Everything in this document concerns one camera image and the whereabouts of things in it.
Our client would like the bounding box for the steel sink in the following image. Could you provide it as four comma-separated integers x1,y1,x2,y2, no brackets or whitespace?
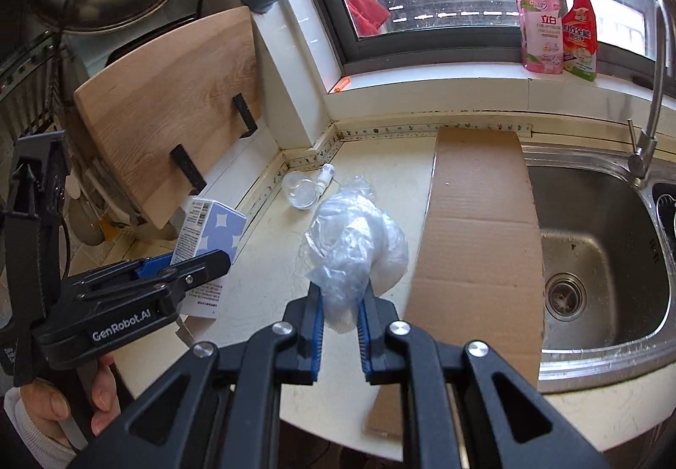
520,142,676,393

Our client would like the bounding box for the steel faucet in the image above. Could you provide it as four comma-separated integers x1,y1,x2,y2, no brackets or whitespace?
626,0,676,190

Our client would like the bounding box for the wooden cutting board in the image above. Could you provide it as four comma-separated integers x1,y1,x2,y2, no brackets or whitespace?
73,5,263,229

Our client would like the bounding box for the person's left hand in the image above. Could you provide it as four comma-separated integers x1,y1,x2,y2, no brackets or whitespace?
3,355,123,438

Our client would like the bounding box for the metal kitchen rack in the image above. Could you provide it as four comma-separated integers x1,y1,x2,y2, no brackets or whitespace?
0,0,212,216

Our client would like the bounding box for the black board bracket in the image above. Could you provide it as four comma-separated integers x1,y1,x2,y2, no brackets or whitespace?
232,93,259,139
170,144,208,195

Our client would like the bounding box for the small white bottle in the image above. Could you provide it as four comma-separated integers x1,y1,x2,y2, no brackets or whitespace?
316,164,337,195

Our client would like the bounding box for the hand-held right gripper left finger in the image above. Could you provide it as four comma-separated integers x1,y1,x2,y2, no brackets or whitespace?
68,281,325,469

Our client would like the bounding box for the brown cardboard sheet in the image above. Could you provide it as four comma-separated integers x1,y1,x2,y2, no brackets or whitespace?
364,127,546,441

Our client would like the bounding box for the sink drain strainer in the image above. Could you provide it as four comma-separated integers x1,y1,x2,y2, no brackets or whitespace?
544,273,587,322

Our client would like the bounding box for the pink soap pump bottle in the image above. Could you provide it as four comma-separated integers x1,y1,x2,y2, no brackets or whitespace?
515,0,565,75

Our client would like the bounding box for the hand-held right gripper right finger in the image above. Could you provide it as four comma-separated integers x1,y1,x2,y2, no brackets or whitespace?
356,289,608,469

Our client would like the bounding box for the dark window frame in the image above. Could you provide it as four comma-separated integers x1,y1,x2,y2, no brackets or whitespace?
280,0,676,95

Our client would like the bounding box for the red cloth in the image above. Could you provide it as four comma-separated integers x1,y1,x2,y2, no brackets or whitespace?
341,0,392,35

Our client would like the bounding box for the red spray bottle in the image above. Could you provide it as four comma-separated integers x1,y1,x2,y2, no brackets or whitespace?
553,0,599,82

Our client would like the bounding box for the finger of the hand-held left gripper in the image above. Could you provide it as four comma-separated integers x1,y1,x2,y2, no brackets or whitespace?
79,252,185,286
68,250,233,311

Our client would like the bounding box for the clear plastic bag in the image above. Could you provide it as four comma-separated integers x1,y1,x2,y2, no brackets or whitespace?
298,176,410,335

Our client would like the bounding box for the white purple carton box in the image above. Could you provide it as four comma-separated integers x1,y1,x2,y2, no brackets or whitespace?
170,197,247,320

